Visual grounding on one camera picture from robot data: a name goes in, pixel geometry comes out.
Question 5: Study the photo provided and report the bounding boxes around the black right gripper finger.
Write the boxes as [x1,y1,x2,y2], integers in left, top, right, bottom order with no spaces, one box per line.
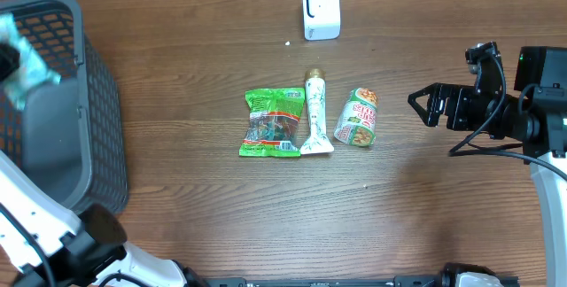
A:
[408,82,444,99]
[408,90,443,127]

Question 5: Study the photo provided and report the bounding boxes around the green cup noodles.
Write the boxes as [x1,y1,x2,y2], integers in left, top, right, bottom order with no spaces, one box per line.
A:
[333,88,378,147]

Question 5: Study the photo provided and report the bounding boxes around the white conditioner tube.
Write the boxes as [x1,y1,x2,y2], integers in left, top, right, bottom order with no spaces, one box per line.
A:
[300,68,334,155]

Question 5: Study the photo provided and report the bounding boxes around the green snack bag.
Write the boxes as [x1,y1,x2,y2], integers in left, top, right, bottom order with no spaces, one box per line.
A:
[239,88,306,158]

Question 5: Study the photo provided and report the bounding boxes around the teal foil packet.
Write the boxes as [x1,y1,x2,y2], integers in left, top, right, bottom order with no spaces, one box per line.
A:
[1,13,61,111]

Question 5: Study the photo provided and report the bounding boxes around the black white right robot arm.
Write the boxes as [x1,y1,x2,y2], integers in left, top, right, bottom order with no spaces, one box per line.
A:
[408,42,566,286]

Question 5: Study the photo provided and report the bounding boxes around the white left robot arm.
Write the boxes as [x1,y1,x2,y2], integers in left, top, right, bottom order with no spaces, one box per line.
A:
[1,43,201,286]

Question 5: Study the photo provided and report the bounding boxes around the white barcode scanner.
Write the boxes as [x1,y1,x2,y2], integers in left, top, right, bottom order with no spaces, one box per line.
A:
[302,0,341,41]

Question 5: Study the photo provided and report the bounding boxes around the grey plastic lattice basket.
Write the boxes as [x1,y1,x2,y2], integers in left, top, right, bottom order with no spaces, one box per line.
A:
[1,0,128,213]

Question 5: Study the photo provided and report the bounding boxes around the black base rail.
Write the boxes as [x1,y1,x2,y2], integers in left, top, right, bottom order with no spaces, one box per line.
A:
[206,262,519,287]

